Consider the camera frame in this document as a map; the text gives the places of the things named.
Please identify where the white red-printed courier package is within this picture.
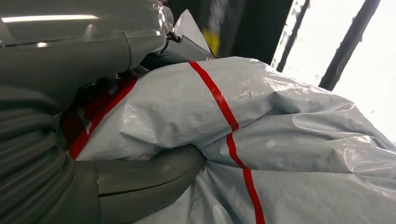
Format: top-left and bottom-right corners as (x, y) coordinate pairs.
(61, 8), (396, 224)

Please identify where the black yellow tower label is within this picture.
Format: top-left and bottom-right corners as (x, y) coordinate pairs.
(200, 0), (223, 57)

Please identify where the black scanner tower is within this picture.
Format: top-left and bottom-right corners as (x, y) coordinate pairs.
(163, 0), (295, 66)

